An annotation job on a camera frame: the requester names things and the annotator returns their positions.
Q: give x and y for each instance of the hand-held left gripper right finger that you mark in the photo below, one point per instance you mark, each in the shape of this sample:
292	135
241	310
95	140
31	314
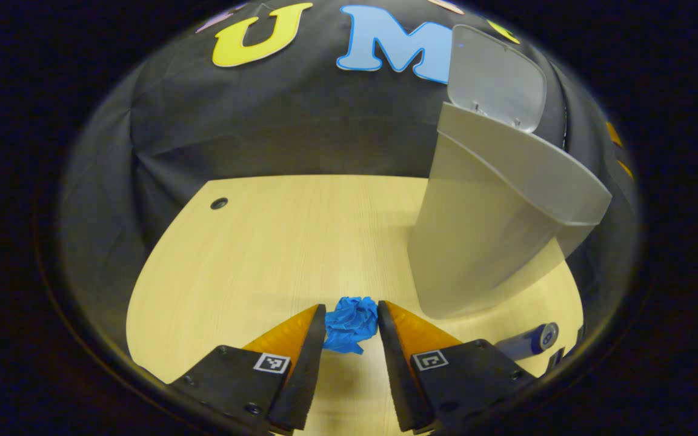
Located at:
397	381

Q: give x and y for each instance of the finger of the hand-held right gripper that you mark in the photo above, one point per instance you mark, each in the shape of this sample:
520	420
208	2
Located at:
626	169
613	133

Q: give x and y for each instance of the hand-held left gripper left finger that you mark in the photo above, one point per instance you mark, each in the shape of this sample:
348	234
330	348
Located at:
306	387

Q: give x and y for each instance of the blue paper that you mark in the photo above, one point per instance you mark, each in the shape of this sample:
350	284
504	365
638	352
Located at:
349	324

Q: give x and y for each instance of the blue and silver pop can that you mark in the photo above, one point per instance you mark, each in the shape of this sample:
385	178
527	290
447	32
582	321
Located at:
528	342

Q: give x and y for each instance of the white desktop garbage bin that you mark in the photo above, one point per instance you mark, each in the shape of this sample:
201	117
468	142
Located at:
476	242

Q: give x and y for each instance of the black desk grommet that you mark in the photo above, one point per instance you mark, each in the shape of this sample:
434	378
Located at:
219	203

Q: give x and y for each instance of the black backdrop cloth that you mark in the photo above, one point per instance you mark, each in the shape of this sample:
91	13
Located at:
264	121

